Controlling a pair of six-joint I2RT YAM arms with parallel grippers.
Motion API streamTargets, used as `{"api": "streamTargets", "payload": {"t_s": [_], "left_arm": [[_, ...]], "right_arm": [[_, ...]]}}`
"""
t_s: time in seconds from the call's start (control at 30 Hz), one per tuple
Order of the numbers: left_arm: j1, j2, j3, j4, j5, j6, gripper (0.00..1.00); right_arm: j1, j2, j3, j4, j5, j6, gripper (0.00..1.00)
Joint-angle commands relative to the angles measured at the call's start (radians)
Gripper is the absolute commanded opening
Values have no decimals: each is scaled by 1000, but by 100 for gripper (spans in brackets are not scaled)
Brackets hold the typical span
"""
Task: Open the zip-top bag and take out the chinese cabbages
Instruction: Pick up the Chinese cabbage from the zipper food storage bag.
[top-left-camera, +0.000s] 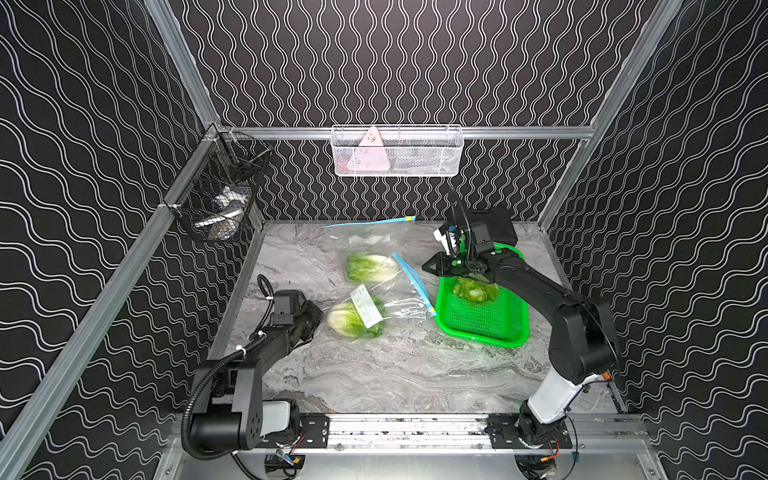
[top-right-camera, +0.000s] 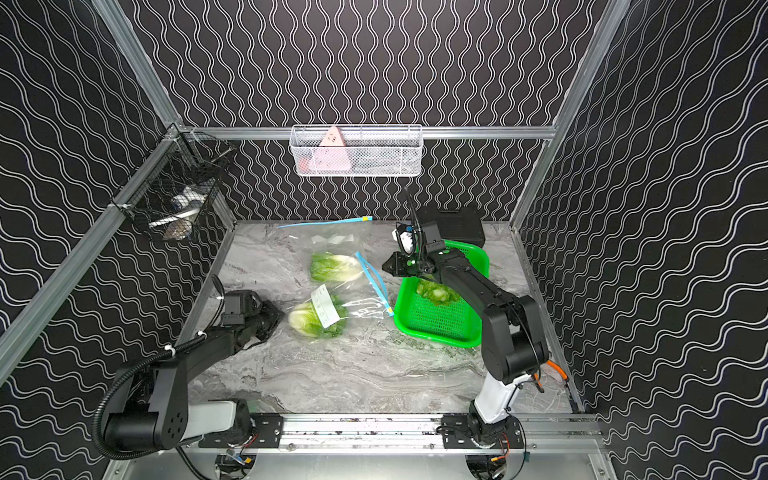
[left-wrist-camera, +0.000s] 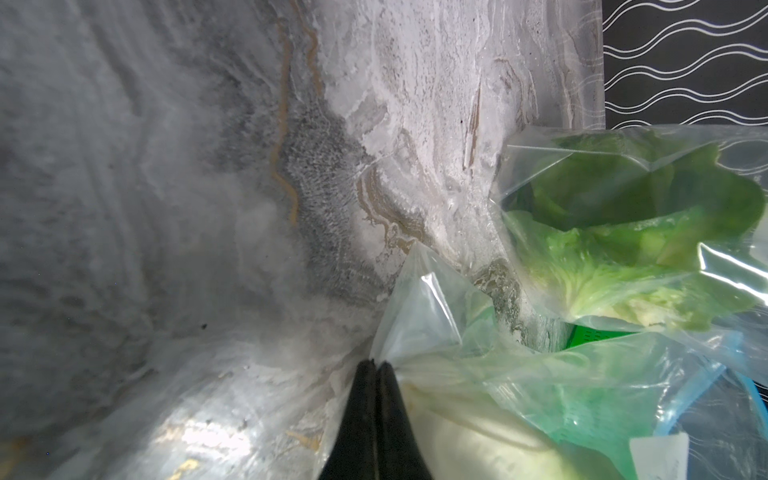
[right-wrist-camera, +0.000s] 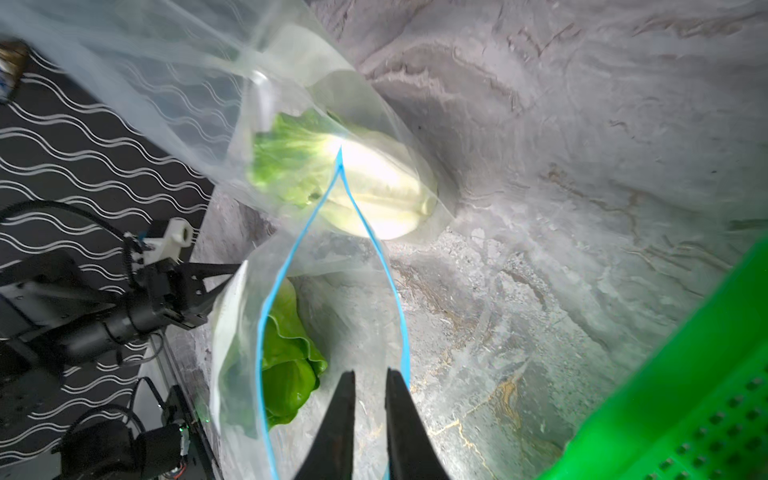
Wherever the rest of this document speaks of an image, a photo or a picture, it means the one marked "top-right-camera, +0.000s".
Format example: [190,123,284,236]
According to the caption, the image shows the black plastic case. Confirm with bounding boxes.
[435,207,486,247]

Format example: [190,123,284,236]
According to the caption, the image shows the crumpled items in black basket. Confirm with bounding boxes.
[149,186,207,241]

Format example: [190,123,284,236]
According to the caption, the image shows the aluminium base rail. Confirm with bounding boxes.
[122,411,601,454]

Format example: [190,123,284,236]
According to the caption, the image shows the pink triangular packet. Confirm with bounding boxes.
[309,126,352,174]

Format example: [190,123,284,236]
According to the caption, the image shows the cabbage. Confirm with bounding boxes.
[310,252,363,283]
[288,295,349,339]
[416,279,462,306]

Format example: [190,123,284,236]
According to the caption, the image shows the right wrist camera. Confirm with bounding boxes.
[392,221,418,255]

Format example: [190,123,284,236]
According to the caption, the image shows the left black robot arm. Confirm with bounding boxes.
[91,290,285,460]

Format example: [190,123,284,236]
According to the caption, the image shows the black wire wall basket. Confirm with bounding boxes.
[116,124,235,242]

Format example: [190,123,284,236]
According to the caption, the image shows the green plastic basket tray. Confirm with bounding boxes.
[394,277,481,348]

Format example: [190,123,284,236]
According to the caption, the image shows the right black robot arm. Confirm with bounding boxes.
[383,220,549,448]

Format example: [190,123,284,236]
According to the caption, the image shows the clear zip-top bag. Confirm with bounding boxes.
[278,215,374,285]
[302,255,394,326]

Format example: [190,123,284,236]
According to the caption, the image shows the white wire wall basket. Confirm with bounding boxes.
[289,124,424,177]

